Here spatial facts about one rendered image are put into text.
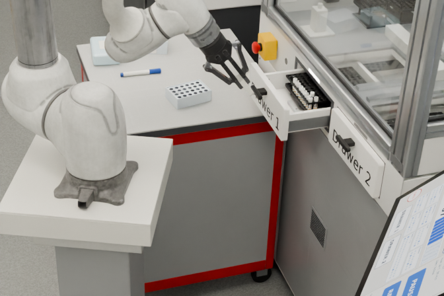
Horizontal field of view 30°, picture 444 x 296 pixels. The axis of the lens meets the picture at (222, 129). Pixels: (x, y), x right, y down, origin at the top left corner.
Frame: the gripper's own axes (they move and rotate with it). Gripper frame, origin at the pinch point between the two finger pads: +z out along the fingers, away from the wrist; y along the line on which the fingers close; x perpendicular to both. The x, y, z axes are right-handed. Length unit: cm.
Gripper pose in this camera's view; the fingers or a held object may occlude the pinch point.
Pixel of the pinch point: (244, 84)
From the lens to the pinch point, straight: 240.5
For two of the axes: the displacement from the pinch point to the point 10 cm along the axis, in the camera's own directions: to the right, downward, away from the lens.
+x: -3.0, -5.2, 8.0
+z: 5.2, 6.1, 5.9
